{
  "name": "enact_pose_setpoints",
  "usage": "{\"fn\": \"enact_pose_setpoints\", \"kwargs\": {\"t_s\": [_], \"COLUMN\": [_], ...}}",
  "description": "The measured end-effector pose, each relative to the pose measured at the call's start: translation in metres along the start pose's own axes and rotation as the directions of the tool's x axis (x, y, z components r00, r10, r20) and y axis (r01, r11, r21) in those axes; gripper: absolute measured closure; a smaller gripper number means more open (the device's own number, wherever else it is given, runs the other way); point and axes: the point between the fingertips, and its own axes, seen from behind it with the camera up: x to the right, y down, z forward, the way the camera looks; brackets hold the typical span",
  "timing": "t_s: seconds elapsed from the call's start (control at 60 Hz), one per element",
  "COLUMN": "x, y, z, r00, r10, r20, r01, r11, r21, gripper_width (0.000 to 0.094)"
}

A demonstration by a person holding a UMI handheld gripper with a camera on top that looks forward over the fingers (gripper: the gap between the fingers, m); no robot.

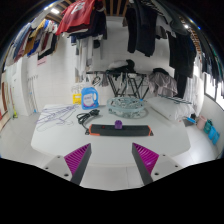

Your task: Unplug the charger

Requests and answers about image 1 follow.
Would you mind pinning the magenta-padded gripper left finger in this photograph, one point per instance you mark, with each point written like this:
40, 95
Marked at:
77, 159

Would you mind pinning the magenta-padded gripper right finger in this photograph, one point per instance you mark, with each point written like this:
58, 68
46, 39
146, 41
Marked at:
146, 159

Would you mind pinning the purple charger block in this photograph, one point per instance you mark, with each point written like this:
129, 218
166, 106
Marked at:
118, 125

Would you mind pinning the black power strip orange ends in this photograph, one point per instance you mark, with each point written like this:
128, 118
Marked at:
136, 130

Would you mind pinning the white pillow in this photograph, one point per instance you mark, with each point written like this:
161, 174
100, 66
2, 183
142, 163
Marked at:
170, 109

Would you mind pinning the yellow plastic container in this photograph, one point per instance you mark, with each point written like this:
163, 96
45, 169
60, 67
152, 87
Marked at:
77, 99

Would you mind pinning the blue detergent bottle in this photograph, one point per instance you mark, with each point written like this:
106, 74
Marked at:
90, 99

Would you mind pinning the pink bucket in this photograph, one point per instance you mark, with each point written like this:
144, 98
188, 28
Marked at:
201, 122

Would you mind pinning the green clothes hanger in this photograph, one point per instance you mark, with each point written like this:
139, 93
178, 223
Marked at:
175, 99

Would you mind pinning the blue plastic slippers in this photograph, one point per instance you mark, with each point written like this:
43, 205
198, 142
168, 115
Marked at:
214, 136

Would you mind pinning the grey draped garment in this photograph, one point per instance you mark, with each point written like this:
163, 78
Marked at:
163, 83

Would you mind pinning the black folding drying rack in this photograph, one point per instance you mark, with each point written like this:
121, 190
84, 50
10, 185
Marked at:
115, 85

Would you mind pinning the black crumpled garment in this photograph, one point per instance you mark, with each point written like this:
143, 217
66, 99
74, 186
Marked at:
128, 66

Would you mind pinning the window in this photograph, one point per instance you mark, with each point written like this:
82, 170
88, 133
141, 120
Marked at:
210, 88

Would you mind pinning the row of dark hanging clothes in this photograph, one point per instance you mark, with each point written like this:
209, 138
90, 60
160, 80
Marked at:
146, 30

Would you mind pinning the row of colourful hanging clothes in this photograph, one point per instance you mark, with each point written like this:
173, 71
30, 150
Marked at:
78, 15

